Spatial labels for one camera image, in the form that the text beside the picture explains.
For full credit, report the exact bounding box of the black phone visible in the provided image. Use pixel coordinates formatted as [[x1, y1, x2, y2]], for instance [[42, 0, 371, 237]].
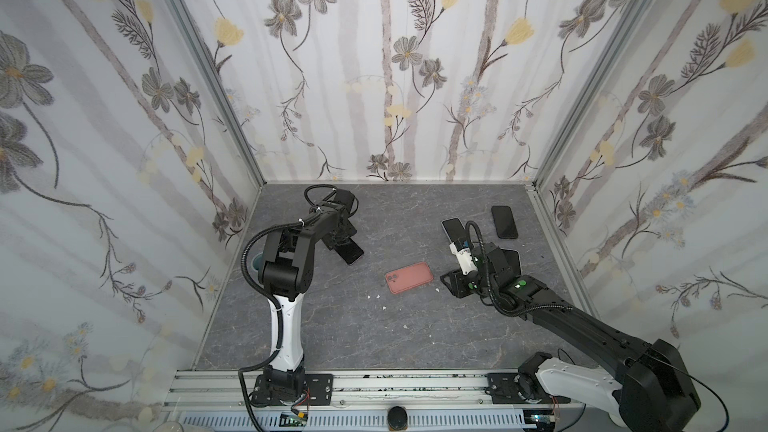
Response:
[[334, 239, 364, 265]]

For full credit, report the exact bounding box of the light blue case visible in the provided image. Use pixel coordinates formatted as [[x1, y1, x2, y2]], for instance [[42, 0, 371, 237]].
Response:
[[441, 218, 467, 246], [502, 249, 521, 277]]

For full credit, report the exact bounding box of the pink phone case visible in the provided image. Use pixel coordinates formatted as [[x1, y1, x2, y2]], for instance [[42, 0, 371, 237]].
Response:
[[385, 262, 434, 295]]

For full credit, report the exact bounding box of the black phone case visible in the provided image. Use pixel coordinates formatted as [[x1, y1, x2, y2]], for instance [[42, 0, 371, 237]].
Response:
[[491, 205, 519, 240]]

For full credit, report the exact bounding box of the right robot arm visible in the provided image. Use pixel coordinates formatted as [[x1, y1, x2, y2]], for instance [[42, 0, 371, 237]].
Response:
[[441, 239, 701, 431]]

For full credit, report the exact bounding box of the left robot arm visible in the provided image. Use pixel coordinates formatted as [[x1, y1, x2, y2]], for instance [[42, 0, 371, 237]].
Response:
[[238, 184, 363, 407]]

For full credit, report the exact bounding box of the teal ceramic cup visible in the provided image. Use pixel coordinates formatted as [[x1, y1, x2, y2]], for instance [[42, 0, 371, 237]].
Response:
[[250, 252, 263, 274]]

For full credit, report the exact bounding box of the black round knob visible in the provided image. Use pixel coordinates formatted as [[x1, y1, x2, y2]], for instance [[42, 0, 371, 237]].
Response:
[[386, 406, 409, 431]]

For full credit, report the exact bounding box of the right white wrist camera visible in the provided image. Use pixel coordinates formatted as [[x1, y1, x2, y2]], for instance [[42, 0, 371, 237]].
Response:
[[449, 241, 478, 276]]

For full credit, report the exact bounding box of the right black corrugated cable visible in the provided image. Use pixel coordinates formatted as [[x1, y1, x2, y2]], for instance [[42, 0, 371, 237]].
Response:
[[464, 220, 571, 318]]

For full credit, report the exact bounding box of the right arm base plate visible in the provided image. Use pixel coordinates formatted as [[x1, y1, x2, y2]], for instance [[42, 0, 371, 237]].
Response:
[[485, 372, 571, 405]]

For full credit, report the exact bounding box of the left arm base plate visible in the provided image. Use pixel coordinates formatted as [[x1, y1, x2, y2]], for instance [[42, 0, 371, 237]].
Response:
[[249, 374, 334, 408]]

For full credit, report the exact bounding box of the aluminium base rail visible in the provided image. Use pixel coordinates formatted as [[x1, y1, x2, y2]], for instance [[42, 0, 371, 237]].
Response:
[[161, 368, 655, 432]]

